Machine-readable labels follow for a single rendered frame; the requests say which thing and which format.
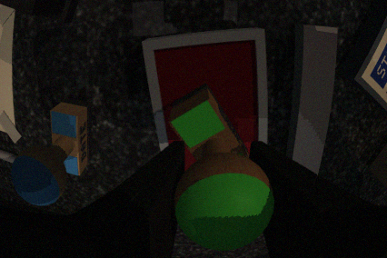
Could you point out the grey cylinder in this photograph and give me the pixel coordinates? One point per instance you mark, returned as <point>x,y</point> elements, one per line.
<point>9,157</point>

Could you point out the tan cardboard box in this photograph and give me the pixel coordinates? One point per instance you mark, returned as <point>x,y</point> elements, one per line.
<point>379,166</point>

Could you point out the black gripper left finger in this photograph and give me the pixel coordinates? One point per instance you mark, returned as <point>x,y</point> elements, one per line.
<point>135,220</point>

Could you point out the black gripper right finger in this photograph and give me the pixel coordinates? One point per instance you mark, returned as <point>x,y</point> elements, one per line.
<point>313,218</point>

